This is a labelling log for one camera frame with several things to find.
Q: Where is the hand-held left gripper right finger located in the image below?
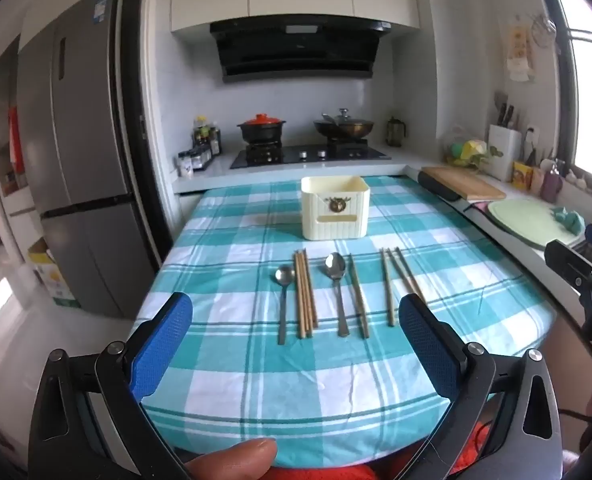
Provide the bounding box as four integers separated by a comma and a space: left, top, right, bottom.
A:
398, 294, 563, 480

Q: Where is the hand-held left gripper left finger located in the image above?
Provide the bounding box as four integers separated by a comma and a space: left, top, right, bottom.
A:
28, 291, 193, 480

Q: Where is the cream utensil holder box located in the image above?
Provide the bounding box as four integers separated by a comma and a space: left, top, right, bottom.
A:
300, 176, 372, 239

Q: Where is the person's left hand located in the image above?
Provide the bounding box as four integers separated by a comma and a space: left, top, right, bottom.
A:
183, 437, 278, 480

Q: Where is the teal cloth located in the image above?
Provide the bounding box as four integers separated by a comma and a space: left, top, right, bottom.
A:
550, 205, 586, 235

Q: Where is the green cutting board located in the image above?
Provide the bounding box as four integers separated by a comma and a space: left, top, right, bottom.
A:
487, 198, 584, 248

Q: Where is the purple bottle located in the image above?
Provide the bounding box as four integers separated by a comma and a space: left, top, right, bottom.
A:
540, 157, 566, 201

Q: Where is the yellow packet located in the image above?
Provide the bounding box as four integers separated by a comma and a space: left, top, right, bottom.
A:
512, 161, 534, 191

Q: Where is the teal checked tablecloth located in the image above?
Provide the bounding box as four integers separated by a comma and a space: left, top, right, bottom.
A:
133, 175, 559, 461

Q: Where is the large metal spoon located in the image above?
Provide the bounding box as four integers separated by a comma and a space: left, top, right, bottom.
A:
324, 252, 350, 337

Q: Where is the cardboard box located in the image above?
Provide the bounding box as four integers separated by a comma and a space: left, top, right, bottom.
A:
27, 237, 82, 309

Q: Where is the white knife block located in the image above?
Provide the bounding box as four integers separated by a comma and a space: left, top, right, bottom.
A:
487, 105, 522, 182

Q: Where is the wooden cutting board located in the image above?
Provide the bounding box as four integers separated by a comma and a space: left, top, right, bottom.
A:
421, 166, 507, 201

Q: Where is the small metal spoon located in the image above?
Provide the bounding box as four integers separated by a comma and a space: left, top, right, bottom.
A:
274, 266, 297, 346

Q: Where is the red clothing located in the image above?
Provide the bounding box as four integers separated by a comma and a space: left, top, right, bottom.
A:
271, 440, 482, 480

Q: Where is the plastic bag with yellow contents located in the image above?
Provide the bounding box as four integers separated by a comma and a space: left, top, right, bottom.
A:
443, 127, 504, 171

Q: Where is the yellow-capped sauce bottle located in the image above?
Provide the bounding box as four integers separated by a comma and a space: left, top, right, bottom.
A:
193, 116, 210, 150

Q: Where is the glass jug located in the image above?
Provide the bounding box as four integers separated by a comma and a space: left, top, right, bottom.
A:
387, 116, 407, 148

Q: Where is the grey refrigerator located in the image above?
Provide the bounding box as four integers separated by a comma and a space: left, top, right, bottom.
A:
18, 0, 149, 318

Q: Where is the black gas cooktop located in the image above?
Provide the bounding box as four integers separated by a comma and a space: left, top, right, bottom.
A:
229, 144, 392, 170

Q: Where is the black pot with orange lid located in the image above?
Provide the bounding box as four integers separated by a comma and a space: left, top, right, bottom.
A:
237, 114, 287, 145

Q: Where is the dark wok with lid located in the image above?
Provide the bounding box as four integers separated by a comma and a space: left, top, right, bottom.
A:
313, 108, 377, 141

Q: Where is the black range hood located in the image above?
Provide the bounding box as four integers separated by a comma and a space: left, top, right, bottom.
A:
209, 17, 393, 83

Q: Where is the wall poster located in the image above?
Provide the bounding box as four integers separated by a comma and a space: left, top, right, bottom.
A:
506, 22, 536, 82

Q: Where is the wire wall rack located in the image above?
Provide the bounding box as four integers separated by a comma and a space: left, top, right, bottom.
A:
533, 12, 558, 48

